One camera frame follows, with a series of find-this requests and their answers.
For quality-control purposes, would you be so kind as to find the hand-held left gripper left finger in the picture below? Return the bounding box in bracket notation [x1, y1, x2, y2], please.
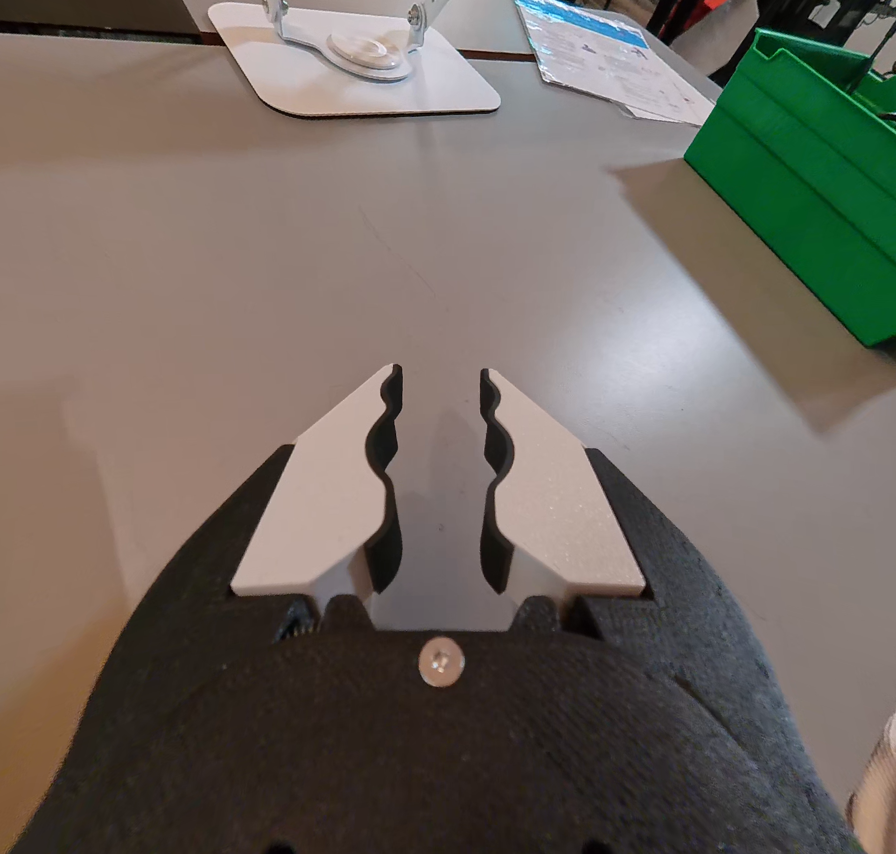
[230, 364, 405, 620]

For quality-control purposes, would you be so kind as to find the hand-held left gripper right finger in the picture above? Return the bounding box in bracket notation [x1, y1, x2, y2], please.
[479, 367, 646, 620]

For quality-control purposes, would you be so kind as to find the green plastic bin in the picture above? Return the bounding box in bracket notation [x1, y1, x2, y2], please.
[684, 28, 896, 348]

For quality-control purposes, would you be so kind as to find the grey desk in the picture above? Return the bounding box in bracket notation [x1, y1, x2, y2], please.
[0, 0, 896, 854]

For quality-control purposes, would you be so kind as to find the person's cream sweater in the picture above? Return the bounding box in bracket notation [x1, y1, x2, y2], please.
[843, 714, 896, 841]

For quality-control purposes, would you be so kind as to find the white document stand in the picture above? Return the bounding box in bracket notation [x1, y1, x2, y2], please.
[208, 0, 502, 118]

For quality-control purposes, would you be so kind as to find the white paper sheet blue border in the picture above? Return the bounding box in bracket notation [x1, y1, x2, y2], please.
[511, 0, 716, 128]

